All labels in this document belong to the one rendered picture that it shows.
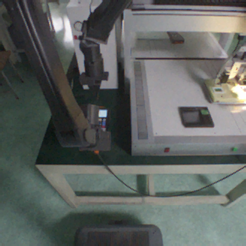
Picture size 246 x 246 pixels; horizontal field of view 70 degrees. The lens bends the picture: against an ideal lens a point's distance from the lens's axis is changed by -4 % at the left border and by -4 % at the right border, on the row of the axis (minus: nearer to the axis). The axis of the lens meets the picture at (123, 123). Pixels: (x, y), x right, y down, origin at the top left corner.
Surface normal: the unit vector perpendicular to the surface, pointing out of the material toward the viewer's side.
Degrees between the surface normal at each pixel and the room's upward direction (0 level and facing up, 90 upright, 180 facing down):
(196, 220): 0
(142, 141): 0
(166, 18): 90
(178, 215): 0
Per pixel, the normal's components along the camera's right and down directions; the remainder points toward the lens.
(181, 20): 0.00, 0.76
